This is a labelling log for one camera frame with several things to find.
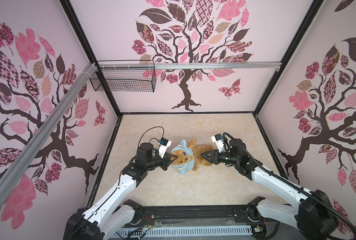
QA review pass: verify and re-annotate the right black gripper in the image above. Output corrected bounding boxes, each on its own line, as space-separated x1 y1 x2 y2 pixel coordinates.
200 148 238 166

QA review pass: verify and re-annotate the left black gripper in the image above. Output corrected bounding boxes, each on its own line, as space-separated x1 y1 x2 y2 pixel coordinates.
145 152 177 172

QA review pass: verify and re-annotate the brown plush teddy bear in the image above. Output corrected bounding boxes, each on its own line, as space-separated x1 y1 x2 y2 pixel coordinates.
171 139 214 175

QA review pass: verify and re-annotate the light blue bear hoodie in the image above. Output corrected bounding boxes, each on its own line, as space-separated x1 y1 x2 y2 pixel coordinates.
171 139 197 175

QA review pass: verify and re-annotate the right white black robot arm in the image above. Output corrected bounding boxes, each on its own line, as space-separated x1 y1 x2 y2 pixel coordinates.
201 139 339 240

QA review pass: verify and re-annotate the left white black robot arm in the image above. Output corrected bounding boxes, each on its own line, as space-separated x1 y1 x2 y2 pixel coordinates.
63 138 177 240

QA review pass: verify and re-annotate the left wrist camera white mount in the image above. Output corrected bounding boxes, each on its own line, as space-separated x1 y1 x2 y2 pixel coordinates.
158 138 172 158

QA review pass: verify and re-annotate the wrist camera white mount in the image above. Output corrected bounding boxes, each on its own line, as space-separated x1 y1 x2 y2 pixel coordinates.
211 134 225 153
158 138 172 158

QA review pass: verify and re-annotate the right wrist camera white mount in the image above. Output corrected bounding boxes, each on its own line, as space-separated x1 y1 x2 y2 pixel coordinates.
211 134 225 153

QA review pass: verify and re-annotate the left wrist camera black cable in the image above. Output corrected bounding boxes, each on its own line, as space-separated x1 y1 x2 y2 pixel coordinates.
137 125 166 148

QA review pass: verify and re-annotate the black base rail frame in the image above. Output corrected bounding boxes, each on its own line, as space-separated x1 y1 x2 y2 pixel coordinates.
121 205 280 240

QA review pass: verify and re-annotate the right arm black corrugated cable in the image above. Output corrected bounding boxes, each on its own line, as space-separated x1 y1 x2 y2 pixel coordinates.
222 131 356 240

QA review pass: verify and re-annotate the white slotted cable duct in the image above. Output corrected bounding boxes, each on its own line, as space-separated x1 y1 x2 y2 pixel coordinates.
111 226 253 240

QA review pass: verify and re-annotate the black wire basket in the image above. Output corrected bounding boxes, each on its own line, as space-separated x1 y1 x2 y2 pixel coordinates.
90 60 157 93

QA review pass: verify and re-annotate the aluminium rail back wall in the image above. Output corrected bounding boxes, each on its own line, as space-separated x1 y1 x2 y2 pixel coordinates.
99 61 282 70

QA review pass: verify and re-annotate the aluminium rail wall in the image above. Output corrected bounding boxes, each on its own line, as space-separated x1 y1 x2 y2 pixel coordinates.
99 61 282 70
0 62 98 229

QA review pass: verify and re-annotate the aluminium rail left wall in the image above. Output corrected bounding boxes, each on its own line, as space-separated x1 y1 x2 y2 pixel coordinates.
0 62 98 229

